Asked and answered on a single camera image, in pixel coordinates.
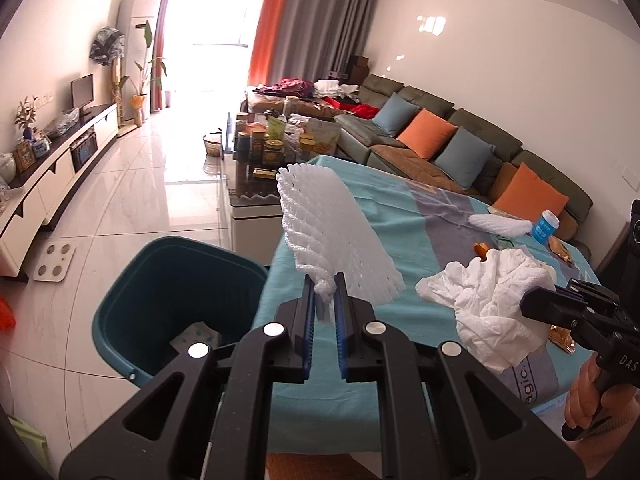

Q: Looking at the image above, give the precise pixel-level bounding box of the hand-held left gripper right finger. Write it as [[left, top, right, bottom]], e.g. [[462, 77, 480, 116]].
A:
[[334, 272, 586, 480]]

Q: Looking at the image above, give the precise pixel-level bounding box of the brown sofa seat pad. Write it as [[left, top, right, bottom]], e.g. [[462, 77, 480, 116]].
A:
[[370, 144, 488, 196]]

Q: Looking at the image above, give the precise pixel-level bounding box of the clear plastic bag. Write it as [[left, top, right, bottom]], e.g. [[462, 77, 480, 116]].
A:
[[52, 107, 81, 136]]

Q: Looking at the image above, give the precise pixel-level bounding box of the person's right hand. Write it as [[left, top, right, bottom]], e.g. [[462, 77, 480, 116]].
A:
[[565, 357, 640, 436]]

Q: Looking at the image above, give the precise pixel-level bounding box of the orange plastic bag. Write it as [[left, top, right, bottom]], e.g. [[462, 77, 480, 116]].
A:
[[0, 294, 16, 333]]

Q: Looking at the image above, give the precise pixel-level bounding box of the wooden photo frame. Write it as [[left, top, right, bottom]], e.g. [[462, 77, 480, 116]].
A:
[[12, 141, 35, 171]]

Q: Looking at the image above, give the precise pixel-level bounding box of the green sofa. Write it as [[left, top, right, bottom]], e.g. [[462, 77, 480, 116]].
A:
[[240, 74, 593, 256]]

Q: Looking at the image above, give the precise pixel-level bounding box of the red cloth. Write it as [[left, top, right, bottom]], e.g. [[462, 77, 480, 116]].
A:
[[322, 95, 381, 120]]

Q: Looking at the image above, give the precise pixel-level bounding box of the dark brown box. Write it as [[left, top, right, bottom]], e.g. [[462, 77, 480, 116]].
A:
[[345, 55, 371, 83]]

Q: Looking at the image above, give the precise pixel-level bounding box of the teal and grey blanket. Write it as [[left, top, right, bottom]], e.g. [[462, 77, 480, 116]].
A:
[[250, 155, 601, 456]]

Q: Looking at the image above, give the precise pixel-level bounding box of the dark red clothes pile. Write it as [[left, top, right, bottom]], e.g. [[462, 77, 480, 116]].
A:
[[252, 77, 316, 98]]

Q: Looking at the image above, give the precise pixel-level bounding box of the tall leafy potted plant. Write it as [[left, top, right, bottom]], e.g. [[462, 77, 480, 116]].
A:
[[120, 20, 168, 126]]

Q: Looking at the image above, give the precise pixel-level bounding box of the black monitor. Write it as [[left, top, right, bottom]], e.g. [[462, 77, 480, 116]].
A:
[[70, 74, 95, 116]]

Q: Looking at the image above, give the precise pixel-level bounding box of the standing fan with cover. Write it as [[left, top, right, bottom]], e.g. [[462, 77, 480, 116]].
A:
[[89, 25, 126, 107]]

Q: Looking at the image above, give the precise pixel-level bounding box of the white clothes pile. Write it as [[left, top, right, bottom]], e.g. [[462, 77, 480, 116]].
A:
[[315, 79, 361, 101]]

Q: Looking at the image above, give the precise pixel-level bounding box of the golden snack wrapper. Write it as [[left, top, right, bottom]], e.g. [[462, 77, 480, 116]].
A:
[[547, 237, 574, 266], [550, 325, 577, 354]]

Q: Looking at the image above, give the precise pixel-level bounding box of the pale paper scrap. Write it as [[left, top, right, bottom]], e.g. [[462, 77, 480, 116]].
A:
[[169, 321, 223, 356]]

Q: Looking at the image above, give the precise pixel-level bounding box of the white bathroom scale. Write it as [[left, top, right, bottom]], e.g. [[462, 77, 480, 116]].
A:
[[32, 241, 77, 282]]

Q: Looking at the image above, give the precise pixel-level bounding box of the white and black cabinet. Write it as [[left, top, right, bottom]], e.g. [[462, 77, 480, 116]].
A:
[[0, 102, 121, 278]]

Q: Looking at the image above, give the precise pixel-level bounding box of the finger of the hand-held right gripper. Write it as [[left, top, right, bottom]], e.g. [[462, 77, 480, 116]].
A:
[[566, 278, 626, 312], [520, 285, 587, 332]]

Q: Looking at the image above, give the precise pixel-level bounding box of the cluster of glass jars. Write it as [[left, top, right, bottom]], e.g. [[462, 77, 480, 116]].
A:
[[234, 127, 286, 167]]

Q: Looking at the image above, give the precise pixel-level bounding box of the grey and orange curtain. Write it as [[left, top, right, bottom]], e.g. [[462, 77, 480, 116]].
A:
[[149, 0, 179, 112]]

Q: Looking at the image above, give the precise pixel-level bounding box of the blue vase with branches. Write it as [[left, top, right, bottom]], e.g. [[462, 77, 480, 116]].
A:
[[14, 96, 40, 143]]

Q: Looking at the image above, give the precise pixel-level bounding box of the blue and white cup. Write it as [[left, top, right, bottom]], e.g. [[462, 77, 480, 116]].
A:
[[531, 210, 559, 246]]

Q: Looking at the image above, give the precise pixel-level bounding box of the orange cushion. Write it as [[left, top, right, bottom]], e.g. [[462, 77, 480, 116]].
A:
[[396, 108, 459, 162], [492, 162, 570, 221]]

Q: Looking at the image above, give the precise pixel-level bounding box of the white standing air conditioner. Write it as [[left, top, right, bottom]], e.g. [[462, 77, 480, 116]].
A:
[[116, 0, 162, 123]]

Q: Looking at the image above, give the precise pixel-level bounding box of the kraft paper snack bag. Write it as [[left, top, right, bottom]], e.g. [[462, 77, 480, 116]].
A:
[[300, 120, 342, 158]]

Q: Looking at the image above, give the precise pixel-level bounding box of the white foam fruit net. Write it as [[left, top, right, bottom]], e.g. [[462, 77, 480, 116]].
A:
[[467, 212, 533, 237], [276, 162, 406, 321]]

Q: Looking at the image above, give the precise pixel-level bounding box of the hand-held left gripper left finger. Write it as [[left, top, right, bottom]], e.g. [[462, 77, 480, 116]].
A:
[[59, 274, 321, 480]]

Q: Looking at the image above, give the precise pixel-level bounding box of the glass coffee table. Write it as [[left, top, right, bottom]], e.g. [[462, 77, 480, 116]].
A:
[[220, 110, 346, 233]]

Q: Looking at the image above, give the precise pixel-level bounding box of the white tissue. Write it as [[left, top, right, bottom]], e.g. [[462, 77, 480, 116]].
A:
[[415, 247, 557, 375]]

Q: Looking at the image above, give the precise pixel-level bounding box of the teal plastic bin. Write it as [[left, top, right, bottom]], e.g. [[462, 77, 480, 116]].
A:
[[91, 236, 271, 389]]

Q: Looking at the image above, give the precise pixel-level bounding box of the blue cushion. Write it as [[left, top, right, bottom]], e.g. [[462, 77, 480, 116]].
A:
[[372, 92, 420, 138], [434, 126, 496, 191]]

